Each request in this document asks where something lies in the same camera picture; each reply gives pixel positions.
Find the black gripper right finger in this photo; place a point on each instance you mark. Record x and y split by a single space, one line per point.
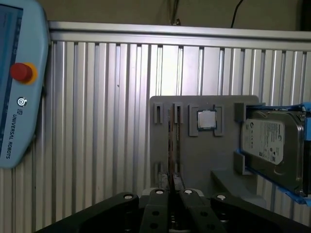
194 213

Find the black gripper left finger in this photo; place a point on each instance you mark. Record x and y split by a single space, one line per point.
155 213

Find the blue RAM stick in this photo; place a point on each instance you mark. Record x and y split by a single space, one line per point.
171 145

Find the grey plastic parts rack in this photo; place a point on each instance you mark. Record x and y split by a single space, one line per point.
218 150

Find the silver CPU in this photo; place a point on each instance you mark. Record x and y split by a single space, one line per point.
206 120

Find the hard disk in blue carrier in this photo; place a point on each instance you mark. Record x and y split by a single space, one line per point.
267 136

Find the pale blue teach pendant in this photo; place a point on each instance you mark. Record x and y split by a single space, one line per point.
24 109

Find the black upright post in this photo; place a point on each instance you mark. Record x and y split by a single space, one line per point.
306 14

